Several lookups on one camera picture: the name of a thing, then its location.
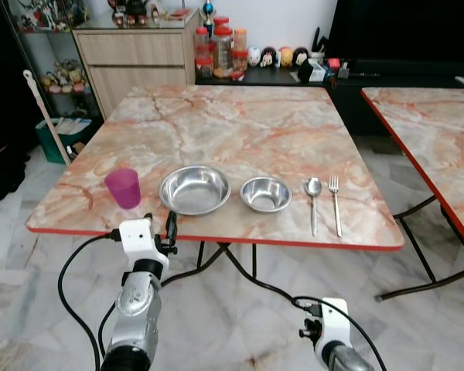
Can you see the square marble folding table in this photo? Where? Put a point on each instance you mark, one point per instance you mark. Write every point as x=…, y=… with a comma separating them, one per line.
x=232, y=127

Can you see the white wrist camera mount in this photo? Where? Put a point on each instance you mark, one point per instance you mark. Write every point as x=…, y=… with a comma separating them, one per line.
x=139, y=239
x=334, y=325

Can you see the black sofa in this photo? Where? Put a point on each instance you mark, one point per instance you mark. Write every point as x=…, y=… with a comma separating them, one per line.
x=4, y=154

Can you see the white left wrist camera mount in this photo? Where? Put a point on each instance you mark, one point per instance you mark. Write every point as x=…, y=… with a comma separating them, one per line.
x=139, y=239

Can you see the plush toys group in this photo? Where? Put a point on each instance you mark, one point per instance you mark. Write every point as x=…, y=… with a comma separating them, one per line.
x=66, y=77

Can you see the purple plastic cup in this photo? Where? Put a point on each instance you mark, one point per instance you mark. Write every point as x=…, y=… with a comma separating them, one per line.
x=123, y=189

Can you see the white and blue box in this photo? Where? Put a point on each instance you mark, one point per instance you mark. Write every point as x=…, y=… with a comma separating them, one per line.
x=317, y=73

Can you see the black round figurine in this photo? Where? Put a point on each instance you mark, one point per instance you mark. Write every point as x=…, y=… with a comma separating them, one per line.
x=269, y=57
x=300, y=56

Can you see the yellow round figurine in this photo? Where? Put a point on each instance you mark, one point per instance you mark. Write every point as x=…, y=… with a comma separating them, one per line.
x=285, y=56

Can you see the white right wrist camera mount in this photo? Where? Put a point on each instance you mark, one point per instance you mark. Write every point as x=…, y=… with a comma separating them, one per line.
x=334, y=325

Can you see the steel fork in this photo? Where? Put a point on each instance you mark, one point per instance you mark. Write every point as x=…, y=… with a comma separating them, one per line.
x=336, y=205

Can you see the long pale wooden stick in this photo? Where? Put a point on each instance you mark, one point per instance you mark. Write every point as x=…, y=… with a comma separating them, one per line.
x=45, y=116

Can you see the glass display shelf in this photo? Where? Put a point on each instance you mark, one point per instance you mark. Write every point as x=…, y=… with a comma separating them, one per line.
x=58, y=46

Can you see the blue ball trophy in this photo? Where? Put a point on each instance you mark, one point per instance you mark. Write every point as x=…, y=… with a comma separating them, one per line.
x=208, y=11

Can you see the small steel bowl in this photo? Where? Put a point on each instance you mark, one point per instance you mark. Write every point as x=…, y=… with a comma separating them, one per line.
x=266, y=194

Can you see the steel spoon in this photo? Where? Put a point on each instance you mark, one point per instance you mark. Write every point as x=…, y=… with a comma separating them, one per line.
x=313, y=187

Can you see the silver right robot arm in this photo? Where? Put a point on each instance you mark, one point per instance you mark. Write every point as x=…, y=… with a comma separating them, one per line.
x=348, y=362

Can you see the marble table with red edge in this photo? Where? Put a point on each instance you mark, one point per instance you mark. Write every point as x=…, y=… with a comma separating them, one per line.
x=441, y=131

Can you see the orange-lidded snack jar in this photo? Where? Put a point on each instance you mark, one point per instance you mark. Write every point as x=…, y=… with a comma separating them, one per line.
x=240, y=48

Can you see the white round figurine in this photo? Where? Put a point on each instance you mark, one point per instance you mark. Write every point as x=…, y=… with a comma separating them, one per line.
x=254, y=56

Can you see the slim red-lidded jar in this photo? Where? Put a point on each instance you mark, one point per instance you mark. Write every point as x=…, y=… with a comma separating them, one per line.
x=202, y=42

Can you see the green storage bin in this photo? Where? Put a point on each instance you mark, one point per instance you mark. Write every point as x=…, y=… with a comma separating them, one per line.
x=58, y=135

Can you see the black television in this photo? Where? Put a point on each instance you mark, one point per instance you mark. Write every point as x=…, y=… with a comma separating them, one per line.
x=406, y=27

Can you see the wooden drawer cabinet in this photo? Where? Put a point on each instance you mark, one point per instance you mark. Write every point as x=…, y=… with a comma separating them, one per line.
x=135, y=58

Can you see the large steel bowl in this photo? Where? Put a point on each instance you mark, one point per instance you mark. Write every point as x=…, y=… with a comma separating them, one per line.
x=194, y=190

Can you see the small red-lidded jar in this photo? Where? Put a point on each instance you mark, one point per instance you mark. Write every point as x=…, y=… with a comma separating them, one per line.
x=205, y=66

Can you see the large red-lidded snack jar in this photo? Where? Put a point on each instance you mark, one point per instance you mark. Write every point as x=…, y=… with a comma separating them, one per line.
x=223, y=50

